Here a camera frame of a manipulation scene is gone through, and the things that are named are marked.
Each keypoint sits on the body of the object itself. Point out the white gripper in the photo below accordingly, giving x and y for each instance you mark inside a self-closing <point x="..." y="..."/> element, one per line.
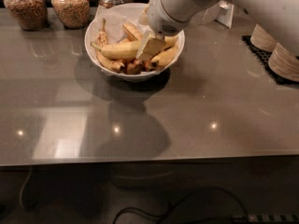
<point x="164" y="13"/>

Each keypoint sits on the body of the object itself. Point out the large yellow banana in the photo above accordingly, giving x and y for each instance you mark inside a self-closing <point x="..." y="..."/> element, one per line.
<point x="128" y="50"/>

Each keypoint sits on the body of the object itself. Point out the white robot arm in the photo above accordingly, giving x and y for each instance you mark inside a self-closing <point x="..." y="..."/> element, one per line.
<point x="279" y="18"/>

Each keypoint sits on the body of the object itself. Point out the banana at back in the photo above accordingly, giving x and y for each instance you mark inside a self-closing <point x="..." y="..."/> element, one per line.
<point x="131" y="31"/>

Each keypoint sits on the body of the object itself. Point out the banana lower right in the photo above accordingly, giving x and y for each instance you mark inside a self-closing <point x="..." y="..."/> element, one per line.
<point x="164" y="58"/>

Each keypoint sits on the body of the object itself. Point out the white bowl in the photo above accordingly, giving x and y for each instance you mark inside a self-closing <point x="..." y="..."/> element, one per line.
<point x="90" y="36"/>

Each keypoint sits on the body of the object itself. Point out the small brown banana pieces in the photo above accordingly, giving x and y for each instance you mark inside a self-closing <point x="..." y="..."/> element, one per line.
<point x="136" y="67"/>

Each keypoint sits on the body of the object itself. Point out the spotted banana left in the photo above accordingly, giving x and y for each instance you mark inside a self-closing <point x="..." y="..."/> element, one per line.
<point x="101" y="38"/>

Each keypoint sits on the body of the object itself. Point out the banana lower left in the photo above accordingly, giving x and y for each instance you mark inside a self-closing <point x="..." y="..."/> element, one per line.
<point x="114" y="66"/>

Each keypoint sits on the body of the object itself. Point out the paper bowl stack back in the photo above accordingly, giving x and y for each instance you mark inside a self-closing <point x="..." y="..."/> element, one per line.
<point x="262" y="40"/>

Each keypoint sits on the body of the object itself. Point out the paper bowl stack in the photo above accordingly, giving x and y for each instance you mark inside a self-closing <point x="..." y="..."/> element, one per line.
<point x="262" y="40"/>
<point x="284" y="64"/>

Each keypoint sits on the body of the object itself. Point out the paper bowl stack front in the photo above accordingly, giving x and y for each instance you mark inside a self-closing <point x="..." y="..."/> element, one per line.
<point x="284" y="64"/>

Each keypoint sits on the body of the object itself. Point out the white paper liner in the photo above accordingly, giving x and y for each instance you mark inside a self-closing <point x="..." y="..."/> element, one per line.
<point x="117" y="16"/>

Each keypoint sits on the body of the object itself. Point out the white sign stand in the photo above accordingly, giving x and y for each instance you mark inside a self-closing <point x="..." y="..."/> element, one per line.
<point x="222" y="13"/>

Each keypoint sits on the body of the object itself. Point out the glass jar of grains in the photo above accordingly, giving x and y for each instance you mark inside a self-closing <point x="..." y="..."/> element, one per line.
<point x="31" y="15"/>
<point x="73" y="14"/>

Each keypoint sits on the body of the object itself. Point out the black rubber mat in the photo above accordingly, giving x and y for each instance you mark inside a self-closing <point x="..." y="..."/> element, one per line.
<point x="263" y="57"/>

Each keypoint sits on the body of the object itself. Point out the glass jar of grains far left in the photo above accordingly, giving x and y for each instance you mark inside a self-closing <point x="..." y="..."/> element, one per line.
<point x="31" y="15"/>

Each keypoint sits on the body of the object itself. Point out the black power strip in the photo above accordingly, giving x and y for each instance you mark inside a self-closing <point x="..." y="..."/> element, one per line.
<point x="267" y="219"/>

